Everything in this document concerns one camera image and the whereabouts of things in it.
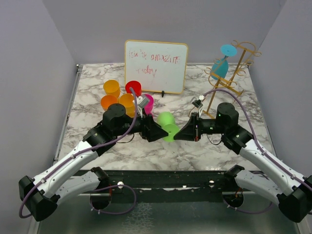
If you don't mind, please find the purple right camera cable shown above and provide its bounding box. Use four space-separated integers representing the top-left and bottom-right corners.
201 88 312 191

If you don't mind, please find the orange wine glass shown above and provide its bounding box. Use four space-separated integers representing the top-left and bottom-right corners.
100 95 118 111

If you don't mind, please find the red wine glass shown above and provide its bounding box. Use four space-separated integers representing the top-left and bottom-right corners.
125 80 142 96

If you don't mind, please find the pink wine glass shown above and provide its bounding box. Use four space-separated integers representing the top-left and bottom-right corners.
143 94 154 114

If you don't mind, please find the purple camera cable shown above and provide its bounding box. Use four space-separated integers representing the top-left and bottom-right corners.
19 87 138 218
201 88 312 191

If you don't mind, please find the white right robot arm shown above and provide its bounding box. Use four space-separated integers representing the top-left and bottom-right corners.
174 102 312 223

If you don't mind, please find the yellow wine glass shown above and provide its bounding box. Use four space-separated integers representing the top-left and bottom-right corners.
118 93 135 117
103 79 120 98

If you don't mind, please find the teal wine glass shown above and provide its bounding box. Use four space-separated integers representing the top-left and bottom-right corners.
211 44 237 80

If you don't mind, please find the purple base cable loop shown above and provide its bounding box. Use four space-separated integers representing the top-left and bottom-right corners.
89 184 137 215

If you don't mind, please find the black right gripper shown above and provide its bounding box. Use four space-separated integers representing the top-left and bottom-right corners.
174 112 227 141

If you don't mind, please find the aluminium left side rail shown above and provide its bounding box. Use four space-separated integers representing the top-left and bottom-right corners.
52 64 83 165

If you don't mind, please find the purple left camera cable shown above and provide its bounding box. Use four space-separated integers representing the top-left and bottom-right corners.
19 87 138 218

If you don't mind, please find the gold wire glass rack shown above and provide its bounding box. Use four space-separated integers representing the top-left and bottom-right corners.
197 40 261 114

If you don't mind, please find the green wine glass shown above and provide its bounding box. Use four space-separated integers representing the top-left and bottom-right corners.
157 112 180 142

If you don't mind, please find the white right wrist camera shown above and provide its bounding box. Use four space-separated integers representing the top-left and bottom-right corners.
191 95 205 117

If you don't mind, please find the yellow framed whiteboard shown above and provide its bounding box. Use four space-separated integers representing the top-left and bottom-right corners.
124 40 188 95

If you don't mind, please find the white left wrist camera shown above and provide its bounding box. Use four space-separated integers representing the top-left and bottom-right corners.
136 95 150 117

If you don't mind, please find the black front mounting rail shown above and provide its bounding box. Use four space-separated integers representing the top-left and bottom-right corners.
89 170 238 203

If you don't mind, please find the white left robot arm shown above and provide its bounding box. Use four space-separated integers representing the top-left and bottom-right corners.
19 104 168 221

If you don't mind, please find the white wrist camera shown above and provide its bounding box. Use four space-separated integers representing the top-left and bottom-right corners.
136 95 150 117
191 95 205 117

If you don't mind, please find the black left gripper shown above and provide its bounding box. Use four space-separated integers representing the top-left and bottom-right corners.
114 107 169 142

